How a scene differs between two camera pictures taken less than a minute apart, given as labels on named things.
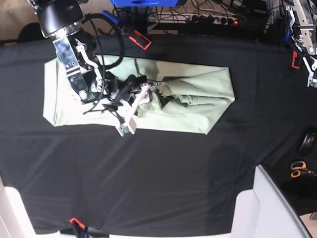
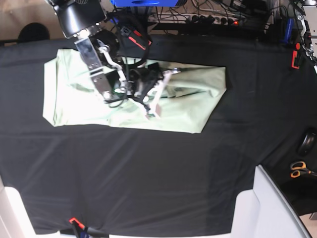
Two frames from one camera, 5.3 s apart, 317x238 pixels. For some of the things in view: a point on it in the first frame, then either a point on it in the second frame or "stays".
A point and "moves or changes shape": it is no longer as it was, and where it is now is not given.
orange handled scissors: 297,167 stays
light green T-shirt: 185,98 moves or changes shape
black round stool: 30,31 stays
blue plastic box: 145,3 stays
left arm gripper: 125,92 -> 141,82
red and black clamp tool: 136,37 stays
